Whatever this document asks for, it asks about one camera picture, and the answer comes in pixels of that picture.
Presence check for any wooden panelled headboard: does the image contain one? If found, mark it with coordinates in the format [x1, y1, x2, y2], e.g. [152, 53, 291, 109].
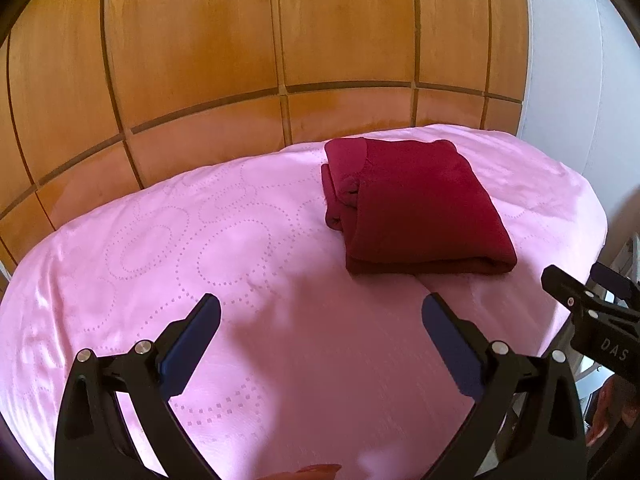
[0, 0, 531, 273]

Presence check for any pink bedsheet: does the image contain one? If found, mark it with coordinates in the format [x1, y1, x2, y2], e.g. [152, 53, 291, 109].
[0, 122, 608, 480]

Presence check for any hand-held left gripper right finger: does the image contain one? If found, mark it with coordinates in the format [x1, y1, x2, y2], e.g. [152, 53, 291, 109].
[421, 292, 587, 480]

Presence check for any dark red garment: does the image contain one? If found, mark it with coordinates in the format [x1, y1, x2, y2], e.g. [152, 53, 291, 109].
[322, 137, 518, 277]

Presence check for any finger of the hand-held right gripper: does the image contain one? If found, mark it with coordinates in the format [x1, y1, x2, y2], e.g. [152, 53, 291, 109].
[541, 264, 608, 322]
[589, 261, 635, 307]

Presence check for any person's left hand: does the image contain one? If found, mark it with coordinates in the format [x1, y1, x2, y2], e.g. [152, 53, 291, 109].
[265, 465, 345, 480]

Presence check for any person's right hand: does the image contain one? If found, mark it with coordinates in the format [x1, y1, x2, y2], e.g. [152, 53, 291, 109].
[584, 372, 640, 447]

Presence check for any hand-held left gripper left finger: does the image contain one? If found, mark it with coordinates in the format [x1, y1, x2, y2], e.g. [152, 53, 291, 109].
[54, 292, 222, 480]

